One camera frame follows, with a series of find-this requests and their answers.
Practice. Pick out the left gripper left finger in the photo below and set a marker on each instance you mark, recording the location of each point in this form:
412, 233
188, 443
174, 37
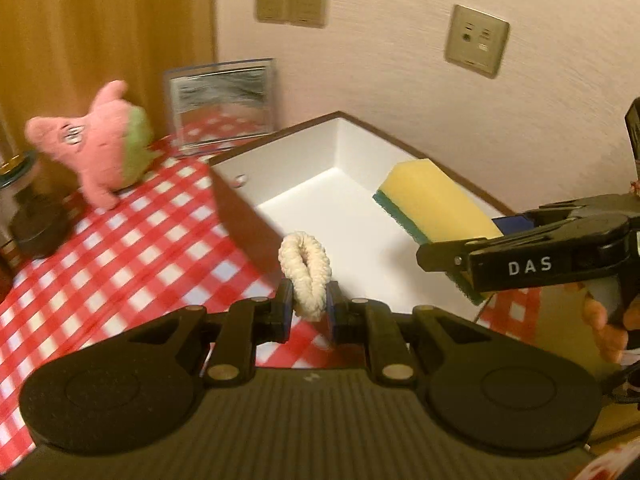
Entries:
236, 334

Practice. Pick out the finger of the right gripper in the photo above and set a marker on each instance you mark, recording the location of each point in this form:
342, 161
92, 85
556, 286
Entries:
626, 204
571, 245

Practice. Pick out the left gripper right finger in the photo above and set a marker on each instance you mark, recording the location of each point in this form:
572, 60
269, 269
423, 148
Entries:
370, 323

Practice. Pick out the white fuzzy hair scrunchie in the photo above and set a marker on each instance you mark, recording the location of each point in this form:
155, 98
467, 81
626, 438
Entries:
303, 261

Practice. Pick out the yellow green sponge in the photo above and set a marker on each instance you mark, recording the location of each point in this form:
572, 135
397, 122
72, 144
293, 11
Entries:
430, 208

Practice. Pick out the person's right hand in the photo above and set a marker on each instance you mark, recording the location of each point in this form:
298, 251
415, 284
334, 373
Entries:
611, 340

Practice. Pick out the brown box white inside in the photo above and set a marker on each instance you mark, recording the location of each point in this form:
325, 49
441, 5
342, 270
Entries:
320, 177

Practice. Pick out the red white checkered tablecloth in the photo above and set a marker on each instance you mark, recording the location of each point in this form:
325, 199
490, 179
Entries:
162, 248

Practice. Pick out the glass jar dark contents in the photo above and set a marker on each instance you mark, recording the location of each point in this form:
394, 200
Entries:
36, 221

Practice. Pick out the pink starfish plush toy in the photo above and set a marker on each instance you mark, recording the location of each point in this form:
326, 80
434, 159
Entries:
109, 148

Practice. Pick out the framed picture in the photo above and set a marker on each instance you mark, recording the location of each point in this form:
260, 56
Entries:
216, 107

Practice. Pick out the wooden door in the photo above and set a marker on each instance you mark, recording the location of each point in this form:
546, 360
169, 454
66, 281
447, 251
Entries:
56, 54

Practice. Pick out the wall socket plate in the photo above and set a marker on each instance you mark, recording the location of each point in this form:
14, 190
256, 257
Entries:
476, 40

